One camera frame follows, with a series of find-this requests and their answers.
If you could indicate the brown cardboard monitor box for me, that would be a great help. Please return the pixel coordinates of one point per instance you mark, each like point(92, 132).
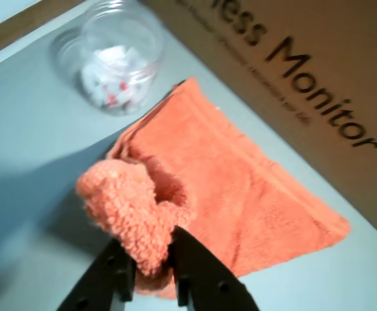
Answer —
point(353, 64)

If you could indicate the orange terry towel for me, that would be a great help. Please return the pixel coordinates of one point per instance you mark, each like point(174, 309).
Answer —
point(240, 194)

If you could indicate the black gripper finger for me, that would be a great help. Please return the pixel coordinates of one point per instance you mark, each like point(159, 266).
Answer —
point(208, 285)
point(101, 282)

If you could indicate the low brown cardboard panel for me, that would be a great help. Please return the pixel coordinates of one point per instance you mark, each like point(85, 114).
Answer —
point(13, 32)

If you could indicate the clear jar with white cubes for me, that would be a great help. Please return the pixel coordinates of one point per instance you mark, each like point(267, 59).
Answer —
point(117, 64)

